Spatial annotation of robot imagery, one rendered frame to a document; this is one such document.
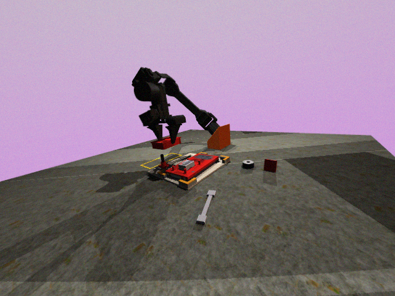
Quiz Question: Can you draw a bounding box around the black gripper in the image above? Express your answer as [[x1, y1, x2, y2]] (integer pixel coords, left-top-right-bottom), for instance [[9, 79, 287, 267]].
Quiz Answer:
[[143, 101, 186, 144]]

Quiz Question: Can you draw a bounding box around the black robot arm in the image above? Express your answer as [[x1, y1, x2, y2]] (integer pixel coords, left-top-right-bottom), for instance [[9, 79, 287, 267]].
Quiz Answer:
[[132, 67, 220, 135]]

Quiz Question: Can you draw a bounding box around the black tyre with white hub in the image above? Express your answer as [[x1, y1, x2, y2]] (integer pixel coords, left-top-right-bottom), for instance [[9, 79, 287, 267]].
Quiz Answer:
[[243, 160, 254, 169]]

